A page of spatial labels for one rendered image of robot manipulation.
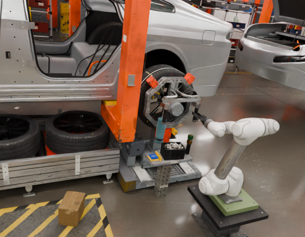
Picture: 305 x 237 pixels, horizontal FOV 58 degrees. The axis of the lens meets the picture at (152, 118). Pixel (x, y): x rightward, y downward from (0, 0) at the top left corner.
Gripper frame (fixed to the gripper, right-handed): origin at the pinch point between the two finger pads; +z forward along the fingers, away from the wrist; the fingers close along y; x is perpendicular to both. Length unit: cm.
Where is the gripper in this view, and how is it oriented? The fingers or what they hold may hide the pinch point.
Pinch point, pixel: (195, 114)
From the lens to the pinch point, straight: 270.8
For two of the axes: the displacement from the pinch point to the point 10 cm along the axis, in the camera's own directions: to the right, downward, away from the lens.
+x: 1.3, -9.0, -4.1
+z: -4.1, -4.2, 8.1
